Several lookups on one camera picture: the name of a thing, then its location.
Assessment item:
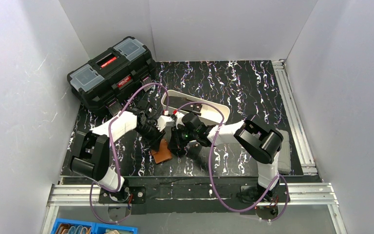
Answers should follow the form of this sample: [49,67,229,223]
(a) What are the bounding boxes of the blue plastic bin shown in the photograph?
[50,218,138,234]

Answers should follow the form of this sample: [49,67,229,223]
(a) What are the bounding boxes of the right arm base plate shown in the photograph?
[241,184,291,205]

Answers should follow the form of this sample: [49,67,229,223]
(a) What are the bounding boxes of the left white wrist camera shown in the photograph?
[156,110,177,132]

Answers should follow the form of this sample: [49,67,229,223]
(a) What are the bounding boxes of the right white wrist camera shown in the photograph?
[172,110,185,129]

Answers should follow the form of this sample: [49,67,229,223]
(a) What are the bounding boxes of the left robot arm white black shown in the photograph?
[69,100,165,192]

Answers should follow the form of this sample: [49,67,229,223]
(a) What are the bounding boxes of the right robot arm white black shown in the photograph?
[168,112,283,192]

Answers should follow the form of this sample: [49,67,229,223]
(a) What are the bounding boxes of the black toolbox clear lids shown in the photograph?
[67,36,156,116]

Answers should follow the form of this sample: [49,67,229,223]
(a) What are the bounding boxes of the white oblong tray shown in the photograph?
[168,90,230,125]

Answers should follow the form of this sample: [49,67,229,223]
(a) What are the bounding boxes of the black card stack near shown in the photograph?
[185,103,203,116]

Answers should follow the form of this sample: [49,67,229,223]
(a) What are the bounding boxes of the black VIP card on mat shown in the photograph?
[186,143,202,160]

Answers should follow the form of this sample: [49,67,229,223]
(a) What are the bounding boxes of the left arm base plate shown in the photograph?
[98,186,146,204]

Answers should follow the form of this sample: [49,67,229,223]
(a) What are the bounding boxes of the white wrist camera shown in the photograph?
[156,110,177,132]
[172,110,185,129]

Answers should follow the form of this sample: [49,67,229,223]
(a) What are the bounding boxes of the aluminium frame rail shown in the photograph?
[41,60,347,234]

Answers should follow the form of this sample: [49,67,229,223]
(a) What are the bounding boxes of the brown leather card holder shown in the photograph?
[150,139,172,164]

